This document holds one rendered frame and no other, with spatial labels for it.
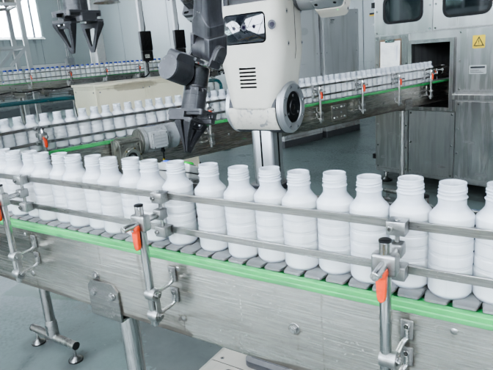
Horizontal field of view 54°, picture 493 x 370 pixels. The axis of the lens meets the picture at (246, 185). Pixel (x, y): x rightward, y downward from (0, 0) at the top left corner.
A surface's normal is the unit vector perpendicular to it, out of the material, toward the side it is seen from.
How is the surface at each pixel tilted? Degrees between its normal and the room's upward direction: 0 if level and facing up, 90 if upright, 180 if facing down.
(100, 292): 90
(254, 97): 90
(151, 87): 90
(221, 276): 91
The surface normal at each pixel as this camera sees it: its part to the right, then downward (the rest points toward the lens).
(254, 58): -0.54, 0.26
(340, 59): 0.64, 0.15
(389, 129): -0.77, 0.22
